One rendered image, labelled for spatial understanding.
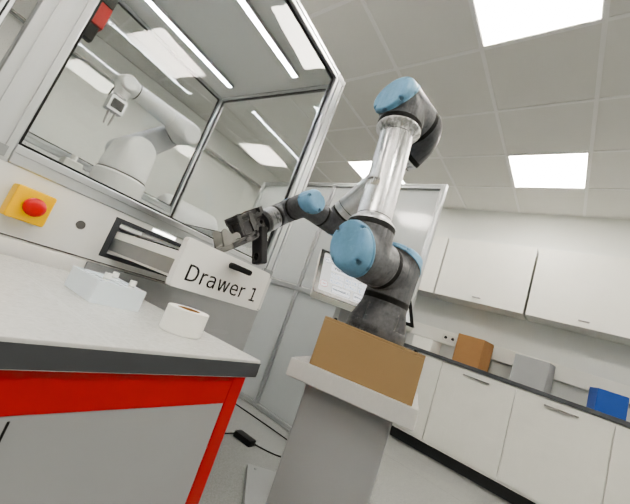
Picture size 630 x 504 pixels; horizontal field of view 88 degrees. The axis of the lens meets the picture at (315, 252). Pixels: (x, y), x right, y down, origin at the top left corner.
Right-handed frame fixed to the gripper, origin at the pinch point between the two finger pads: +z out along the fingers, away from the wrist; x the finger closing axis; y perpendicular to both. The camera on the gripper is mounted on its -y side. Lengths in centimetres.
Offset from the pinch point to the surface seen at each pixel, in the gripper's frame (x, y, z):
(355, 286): -13, -48, -71
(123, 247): -14.3, 9.6, 15.9
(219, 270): 10.4, -2.3, 7.3
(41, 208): -9.7, 23.6, 28.6
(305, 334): -104, -110, -107
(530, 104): 48, 4, -255
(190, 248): 12.7, 5.6, 12.9
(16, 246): -18.9, 18.0, 34.3
